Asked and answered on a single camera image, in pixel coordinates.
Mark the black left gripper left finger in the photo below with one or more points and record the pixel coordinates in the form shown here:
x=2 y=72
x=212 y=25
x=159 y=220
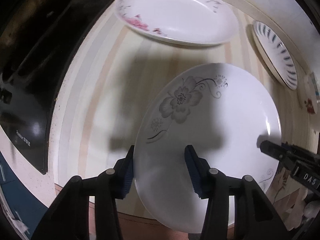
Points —
x=68 y=215

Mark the black induction cooktop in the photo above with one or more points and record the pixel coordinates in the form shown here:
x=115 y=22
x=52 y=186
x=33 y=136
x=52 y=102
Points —
x=32 y=75

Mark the small floral dish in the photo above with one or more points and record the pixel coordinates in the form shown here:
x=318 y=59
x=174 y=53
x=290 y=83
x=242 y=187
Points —
x=308 y=92

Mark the white plate grey flower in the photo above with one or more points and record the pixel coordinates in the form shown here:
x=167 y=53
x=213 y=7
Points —
x=221 y=110

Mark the striped table mat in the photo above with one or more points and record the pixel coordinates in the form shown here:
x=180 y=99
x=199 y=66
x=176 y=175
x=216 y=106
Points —
x=115 y=77

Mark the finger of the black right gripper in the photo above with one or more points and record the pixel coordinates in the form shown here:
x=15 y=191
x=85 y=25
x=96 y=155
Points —
x=289 y=155

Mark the white plate blue leaf rim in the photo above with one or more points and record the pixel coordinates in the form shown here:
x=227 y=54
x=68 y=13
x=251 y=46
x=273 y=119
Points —
x=275 y=55

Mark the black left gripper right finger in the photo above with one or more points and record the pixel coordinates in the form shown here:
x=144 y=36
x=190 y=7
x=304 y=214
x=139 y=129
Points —
x=255 y=217

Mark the white plate pink rose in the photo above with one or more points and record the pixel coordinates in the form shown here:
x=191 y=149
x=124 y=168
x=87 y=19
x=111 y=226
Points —
x=186 y=22

